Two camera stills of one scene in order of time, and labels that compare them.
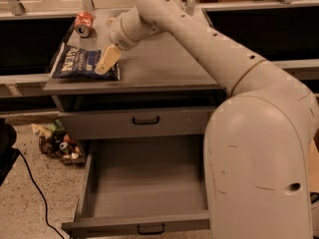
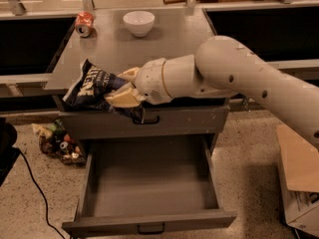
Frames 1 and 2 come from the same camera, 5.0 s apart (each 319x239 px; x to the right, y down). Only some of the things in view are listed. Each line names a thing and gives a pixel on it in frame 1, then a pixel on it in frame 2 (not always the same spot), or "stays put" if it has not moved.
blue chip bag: [79, 63] to [88, 93]
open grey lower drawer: [143, 185] stays put
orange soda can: [83, 24] stays put
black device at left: [8, 153] stays put
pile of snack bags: [55, 141] stays put
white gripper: [117, 34] to [151, 80]
